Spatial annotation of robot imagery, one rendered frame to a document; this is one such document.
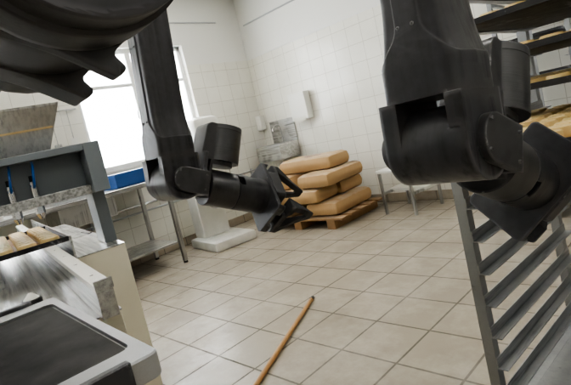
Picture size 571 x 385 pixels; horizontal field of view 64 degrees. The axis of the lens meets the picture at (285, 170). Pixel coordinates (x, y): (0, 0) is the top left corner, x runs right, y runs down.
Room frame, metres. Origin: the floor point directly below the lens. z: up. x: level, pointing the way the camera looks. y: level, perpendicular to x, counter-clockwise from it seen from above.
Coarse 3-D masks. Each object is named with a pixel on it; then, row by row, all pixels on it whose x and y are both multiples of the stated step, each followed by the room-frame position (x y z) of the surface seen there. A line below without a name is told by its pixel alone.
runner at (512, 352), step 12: (564, 288) 1.51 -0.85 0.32; (552, 300) 1.44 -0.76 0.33; (564, 300) 1.44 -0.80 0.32; (540, 312) 1.37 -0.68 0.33; (552, 312) 1.38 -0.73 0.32; (528, 324) 1.31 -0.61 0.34; (540, 324) 1.33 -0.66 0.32; (516, 336) 1.25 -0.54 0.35; (528, 336) 1.28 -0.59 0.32; (516, 348) 1.23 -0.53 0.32; (504, 360) 1.19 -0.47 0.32; (516, 360) 1.18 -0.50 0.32
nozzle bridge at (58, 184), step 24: (96, 144) 1.45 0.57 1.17; (0, 168) 1.38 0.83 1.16; (24, 168) 1.41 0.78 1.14; (48, 168) 1.45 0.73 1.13; (72, 168) 1.49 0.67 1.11; (96, 168) 1.44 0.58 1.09; (0, 192) 1.37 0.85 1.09; (24, 192) 1.40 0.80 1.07; (48, 192) 1.44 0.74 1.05; (72, 192) 1.43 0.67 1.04; (96, 192) 1.53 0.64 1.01; (0, 216) 1.32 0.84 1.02; (96, 216) 1.55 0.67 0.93
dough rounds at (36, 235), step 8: (32, 232) 1.63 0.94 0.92; (40, 232) 1.57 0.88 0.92; (48, 232) 1.51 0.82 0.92; (0, 240) 1.63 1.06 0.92; (8, 240) 1.75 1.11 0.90; (16, 240) 1.51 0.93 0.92; (24, 240) 1.46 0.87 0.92; (32, 240) 1.43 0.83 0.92; (40, 240) 1.39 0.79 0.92; (48, 240) 1.34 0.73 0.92; (0, 248) 1.37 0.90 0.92; (8, 248) 1.34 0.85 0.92; (16, 248) 1.41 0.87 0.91; (24, 248) 1.31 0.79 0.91
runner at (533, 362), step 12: (564, 312) 1.49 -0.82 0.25; (552, 324) 1.42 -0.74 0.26; (564, 324) 1.45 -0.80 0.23; (552, 336) 1.40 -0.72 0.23; (540, 348) 1.34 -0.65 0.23; (552, 348) 1.34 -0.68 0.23; (528, 360) 1.28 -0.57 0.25; (540, 360) 1.29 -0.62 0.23; (516, 372) 1.22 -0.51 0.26; (528, 372) 1.25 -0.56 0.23; (516, 384) 1.21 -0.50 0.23
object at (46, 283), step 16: (48, 272) 1.25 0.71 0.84; (16, 288) 1.14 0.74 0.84; (32, 288) 1.10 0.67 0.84; (48, 288) 1.06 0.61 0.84; (64, 288) 1.02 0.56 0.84; (0, 304) 1.01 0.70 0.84; (16, 304) 0.98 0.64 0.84; (32, 304) 0.76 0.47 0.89; (80, 304) 0.86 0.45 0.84; (112, 320) 0.77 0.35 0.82
